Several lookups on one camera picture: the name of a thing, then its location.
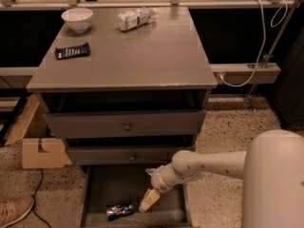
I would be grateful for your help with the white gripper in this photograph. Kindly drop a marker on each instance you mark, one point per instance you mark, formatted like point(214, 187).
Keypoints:
point(157, 181)

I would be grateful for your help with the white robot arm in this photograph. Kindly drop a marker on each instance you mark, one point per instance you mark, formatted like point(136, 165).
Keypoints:
point(272, 170)

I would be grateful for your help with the grey bottom drawer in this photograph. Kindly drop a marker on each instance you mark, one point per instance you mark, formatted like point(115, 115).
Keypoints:
point(109, 185)

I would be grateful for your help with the grey drawer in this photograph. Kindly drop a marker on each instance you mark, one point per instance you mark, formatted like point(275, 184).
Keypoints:
point(109, 185)
point(124, 124)
point(124, 154)

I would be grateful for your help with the grey top drawer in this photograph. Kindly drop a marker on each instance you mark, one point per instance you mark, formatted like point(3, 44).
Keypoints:
point(124, 124)

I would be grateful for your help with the grey middle drawer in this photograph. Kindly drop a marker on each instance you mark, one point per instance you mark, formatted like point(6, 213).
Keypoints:
point(124, 154)

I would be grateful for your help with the grey drawer cabinet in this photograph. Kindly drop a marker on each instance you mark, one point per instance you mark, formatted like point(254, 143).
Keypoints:
point(157, 67)

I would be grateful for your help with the cardboard box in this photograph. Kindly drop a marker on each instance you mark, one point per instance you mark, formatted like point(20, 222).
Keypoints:
point(38, 149)

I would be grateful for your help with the tan sneaker shoe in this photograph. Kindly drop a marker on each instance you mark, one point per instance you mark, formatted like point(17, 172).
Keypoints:
point(12, 211)

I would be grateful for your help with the white plastic bottle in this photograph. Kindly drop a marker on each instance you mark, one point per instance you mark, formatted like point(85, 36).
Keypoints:
point(135, 18)

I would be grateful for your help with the white ceramic bowl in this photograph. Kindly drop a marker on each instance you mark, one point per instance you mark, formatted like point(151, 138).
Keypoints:
point(78, 19)

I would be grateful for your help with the grey wall rail shelf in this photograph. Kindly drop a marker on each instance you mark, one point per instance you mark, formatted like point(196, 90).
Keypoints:
point(244, 74)

